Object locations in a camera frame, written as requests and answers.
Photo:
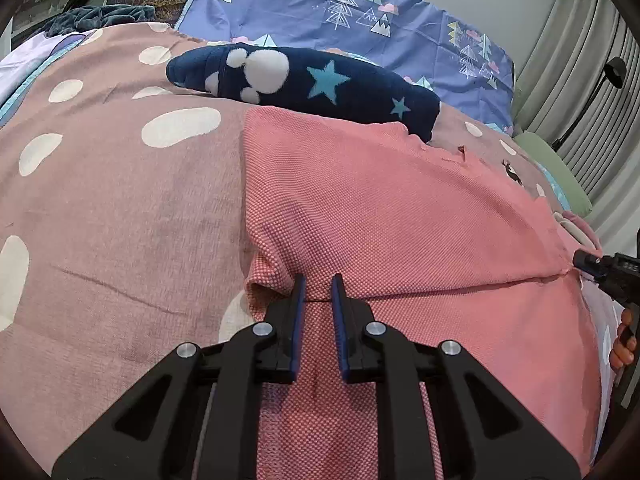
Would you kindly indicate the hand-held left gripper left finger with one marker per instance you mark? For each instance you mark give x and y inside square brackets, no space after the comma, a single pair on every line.
[299,330]

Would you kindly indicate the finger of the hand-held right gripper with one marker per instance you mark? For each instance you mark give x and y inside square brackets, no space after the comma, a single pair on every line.
[607,272]

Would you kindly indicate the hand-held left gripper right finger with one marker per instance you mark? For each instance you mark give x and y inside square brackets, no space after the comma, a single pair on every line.
[339,330]

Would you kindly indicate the pink knit shirt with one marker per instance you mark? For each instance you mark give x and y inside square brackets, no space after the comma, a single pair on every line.
[400,210]

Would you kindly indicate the person's right hand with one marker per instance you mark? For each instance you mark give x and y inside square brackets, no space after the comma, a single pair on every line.
[620,352]

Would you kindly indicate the small pink white garment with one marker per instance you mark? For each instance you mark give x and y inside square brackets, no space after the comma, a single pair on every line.
[580,230]

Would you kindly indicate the green pillow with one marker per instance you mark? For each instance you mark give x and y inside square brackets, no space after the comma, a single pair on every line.
[560,175]

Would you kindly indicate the black floor lamp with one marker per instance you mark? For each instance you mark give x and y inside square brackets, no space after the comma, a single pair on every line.
[615,71]

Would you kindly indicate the pink dotted blanket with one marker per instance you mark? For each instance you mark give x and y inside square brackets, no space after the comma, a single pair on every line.
[125,210]

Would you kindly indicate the navy star print fleece cloth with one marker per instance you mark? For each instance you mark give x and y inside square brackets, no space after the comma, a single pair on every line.
[350,95]

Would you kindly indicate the grey curtain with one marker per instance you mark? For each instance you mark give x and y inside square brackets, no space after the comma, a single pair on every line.
[575,35]

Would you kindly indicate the blue tree print duvet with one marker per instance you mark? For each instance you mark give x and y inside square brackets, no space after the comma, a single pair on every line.
[300,5]

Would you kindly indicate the dark teal fleece blanket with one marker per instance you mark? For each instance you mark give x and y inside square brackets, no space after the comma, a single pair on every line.
[100,16]

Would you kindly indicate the light purple cloth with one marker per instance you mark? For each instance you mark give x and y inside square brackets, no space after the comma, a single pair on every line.
[25,60]

